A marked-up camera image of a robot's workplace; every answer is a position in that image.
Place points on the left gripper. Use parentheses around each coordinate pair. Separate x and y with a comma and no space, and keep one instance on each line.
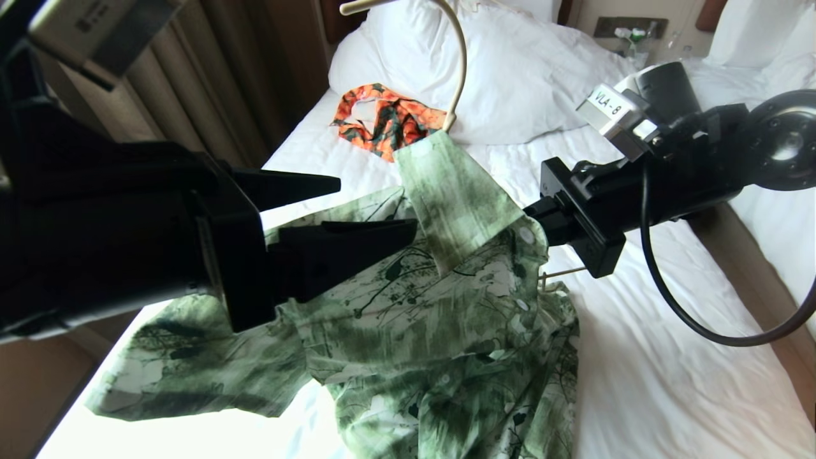
(115,223)

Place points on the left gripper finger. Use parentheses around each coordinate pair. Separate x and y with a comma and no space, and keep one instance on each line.
(331,248)

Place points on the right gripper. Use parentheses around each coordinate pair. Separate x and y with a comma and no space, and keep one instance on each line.
(669,178)

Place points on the green patterned shirt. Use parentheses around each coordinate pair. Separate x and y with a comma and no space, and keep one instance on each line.
(414,331)

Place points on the cream clothes hanger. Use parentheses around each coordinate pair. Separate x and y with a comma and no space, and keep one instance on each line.
(460,64)

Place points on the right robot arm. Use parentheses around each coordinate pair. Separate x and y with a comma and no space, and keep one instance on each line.
(787,140)

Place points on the white bed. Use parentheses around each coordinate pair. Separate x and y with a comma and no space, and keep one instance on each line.
(784,223)
(669,395)

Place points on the orange floral garment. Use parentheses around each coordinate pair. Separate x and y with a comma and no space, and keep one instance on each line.
(401,124)

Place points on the white pillow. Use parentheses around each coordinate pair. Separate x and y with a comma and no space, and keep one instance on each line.
(758,29)
(523,76)

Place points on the brown curtain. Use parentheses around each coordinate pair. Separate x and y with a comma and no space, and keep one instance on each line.
(191,70)

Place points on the brown headboard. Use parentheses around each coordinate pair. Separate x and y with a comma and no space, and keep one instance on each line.
(341,19)

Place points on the plastic bottle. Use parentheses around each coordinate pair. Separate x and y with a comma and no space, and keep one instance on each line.
(636,41)

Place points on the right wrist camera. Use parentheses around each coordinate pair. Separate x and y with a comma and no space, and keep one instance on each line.
(615,115)

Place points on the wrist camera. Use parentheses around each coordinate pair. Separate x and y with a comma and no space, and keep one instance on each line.
(615,115)
(102,32)

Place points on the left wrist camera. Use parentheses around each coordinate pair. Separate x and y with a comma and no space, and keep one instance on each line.
(102,32)

